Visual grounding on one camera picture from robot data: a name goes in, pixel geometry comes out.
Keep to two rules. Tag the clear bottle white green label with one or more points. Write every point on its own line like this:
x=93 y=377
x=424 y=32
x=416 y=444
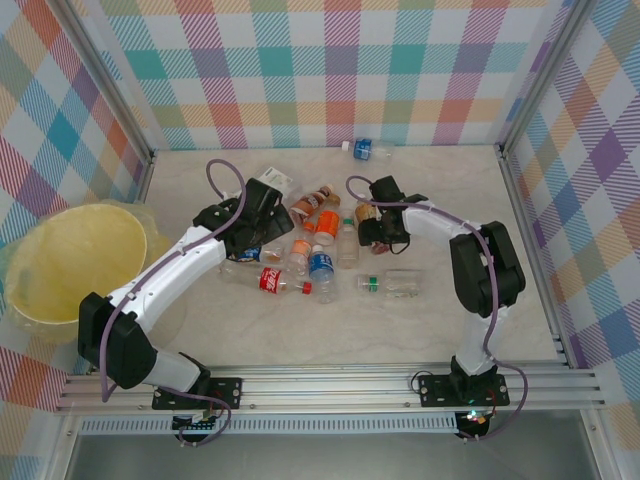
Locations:
x=277 y=177

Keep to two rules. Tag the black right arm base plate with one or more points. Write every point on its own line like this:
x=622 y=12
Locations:
x=435 y=390

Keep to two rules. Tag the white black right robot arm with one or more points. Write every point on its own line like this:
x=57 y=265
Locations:
x=472 y=345

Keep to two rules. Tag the clear bottle with orange label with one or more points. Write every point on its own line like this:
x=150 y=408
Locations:
x=300 y=248

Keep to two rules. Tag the aluminium right frame post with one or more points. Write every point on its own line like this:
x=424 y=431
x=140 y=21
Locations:
x=543 y=75

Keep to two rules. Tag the aluminium left table edge rail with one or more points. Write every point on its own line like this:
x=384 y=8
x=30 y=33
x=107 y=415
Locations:
x=145 y=175

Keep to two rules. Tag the aluminium frame post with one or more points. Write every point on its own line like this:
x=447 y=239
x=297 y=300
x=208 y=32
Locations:
x=110 y=85
x=543 y=75

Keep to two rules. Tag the blue label white cap bottle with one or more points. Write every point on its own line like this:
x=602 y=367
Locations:
x=362 y=149

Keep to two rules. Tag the orange plastic bottle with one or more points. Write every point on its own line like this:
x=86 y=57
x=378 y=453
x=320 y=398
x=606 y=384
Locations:
x=327 y=224

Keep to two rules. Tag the capless clear bottle blue label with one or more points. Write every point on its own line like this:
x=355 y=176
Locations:
x=321 y=265

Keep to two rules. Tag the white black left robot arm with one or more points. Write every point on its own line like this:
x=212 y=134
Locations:
x=165 y=272

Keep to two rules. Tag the wide clear bottle green label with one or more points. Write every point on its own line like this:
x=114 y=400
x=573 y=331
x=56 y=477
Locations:
x=400 y=285

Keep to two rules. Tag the brown label plastic bottle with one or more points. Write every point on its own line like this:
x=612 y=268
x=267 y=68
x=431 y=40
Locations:
x=310 y=202

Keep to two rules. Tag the round white waste bin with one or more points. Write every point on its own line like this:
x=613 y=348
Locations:
x=172 y=320

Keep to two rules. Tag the aluminium right table edge rail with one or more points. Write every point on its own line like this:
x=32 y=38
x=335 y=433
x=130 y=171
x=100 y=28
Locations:
x=531 y=240

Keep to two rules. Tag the clear bottle with green cap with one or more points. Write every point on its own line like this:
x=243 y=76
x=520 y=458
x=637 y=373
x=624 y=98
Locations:
x=348 y=245

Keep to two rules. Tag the aluminium table edge rail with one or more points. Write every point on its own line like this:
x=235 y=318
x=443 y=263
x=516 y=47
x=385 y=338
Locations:
x=531 y=240
x=145 y=175

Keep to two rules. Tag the aluminium mounting rail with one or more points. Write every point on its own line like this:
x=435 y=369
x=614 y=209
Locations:
x=325 y=385

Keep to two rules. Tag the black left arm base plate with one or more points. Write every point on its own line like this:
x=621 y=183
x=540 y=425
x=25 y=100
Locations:
x=230 y=392

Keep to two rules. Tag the aluminium left frame post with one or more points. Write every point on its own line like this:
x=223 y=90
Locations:
x=110 y=85

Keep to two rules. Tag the red label cola bottle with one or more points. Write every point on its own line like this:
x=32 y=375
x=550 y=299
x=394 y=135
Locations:
x=270 y=280

